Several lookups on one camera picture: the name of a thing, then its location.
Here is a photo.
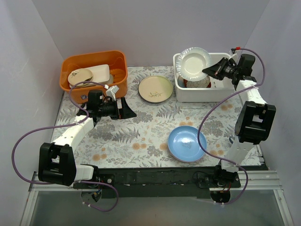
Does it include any white ribbed deep plate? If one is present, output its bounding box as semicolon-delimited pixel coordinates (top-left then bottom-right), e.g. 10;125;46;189
175;47;212;81

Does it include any light blue plate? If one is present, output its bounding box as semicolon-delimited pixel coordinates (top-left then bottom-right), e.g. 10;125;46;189
167;126;207;162

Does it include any cream blue tree plate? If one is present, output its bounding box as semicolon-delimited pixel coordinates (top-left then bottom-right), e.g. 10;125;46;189
177;75;186;88

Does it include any pink plate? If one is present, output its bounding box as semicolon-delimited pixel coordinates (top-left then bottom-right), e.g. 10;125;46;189
169;149;188;162

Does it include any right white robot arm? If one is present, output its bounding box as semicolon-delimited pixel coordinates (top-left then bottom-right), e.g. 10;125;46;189
203;54;276;187

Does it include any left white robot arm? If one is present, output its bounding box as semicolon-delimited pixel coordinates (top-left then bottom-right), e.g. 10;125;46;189
38;90;137;188

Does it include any white plastic bin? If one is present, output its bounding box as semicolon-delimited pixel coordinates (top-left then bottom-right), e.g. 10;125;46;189
173;53;235;103

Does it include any beige plate in tub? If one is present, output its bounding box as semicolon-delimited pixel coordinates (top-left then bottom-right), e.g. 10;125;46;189
69;81;95;89

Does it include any floral patterned table mat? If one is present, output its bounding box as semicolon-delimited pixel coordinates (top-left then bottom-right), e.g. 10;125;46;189
48;65;262;169

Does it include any white rectangular dish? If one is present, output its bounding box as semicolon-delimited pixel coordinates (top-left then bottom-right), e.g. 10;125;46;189
87;65;113;84

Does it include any cream green twig plate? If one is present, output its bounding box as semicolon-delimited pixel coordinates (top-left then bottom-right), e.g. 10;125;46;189
138;75;173;103

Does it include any cream round plate with bird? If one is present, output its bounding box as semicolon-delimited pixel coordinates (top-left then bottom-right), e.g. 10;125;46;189
68;68;93;85

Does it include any orange plastic tub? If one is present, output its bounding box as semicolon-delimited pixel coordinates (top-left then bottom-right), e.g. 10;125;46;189
59;50;128;98

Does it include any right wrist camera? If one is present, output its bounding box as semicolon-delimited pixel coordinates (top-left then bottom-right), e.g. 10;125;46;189
230;47;241;61

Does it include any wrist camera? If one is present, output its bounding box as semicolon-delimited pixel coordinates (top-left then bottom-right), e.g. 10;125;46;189
230;47;241;61
104;85;119;101

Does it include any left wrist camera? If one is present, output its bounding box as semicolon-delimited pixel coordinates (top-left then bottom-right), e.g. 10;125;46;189
104;85;119;101

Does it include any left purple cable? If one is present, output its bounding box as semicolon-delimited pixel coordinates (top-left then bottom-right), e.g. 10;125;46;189
11;81;119;212

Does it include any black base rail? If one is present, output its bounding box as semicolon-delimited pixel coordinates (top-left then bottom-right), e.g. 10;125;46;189
72;164;269;200

